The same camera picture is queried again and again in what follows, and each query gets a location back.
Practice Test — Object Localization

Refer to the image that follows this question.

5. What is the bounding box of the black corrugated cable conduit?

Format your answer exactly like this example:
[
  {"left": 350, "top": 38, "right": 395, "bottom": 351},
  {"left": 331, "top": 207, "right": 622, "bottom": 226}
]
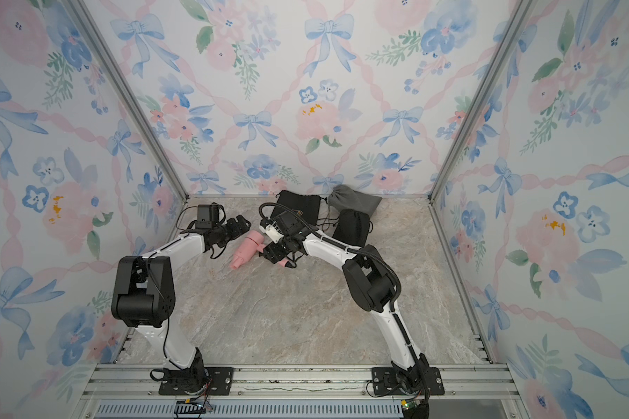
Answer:
[{"left": 258, "top": 201, "right": 431, "bottom": 419}]

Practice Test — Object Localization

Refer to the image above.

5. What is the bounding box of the aluminium front rail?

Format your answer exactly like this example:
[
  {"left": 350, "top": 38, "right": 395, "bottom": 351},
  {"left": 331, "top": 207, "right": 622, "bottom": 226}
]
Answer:
[{"left": 72, "top": 364, "right": 529, "bottom": 418}]

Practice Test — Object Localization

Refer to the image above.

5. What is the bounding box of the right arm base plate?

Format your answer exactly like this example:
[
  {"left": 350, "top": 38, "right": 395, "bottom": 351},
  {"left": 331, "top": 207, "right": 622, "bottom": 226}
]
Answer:
[{"left": 366, "top": 367, "right": 446, "bottom": 397}]

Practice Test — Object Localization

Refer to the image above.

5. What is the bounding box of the pink hair dryer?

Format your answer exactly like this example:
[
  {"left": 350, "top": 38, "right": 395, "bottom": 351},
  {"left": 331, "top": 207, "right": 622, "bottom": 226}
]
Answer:
[{"left": 229, "top": 230, "right": 267, "bottom": 270}]

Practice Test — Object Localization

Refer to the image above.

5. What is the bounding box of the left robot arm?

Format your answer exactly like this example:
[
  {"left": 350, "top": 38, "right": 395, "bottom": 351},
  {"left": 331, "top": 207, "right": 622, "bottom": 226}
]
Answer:
[{"left": 110, "top": 203, "right": 252, "bottom": 396}]

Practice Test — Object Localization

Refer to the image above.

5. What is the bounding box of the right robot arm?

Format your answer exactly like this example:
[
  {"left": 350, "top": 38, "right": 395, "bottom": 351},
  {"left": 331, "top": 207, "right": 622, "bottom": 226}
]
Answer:
[{"left": 260, "top": 207, "right": 431, "bottom": 397}]

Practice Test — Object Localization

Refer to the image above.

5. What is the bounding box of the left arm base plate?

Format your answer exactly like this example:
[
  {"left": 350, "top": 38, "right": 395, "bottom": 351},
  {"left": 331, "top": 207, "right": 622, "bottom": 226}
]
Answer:
[{"left": 150, "top": 367, "right": 234, "bottom": 396}]

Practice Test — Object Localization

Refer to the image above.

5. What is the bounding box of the grey drawstring pouch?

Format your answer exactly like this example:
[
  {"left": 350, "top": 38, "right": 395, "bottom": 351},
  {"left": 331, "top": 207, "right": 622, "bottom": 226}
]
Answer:
[{"left": 327, "top": 184, "right": 382, "bottom": 216}]

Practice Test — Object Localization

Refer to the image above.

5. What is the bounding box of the black pouch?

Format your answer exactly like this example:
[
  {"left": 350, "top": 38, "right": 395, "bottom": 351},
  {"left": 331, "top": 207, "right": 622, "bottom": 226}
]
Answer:
[
  {"left": 276, "top": 190, "right": 323, "bottom": 226},
  {"left": 318, "top": 209, "right": 372, "bottom": 247}
]

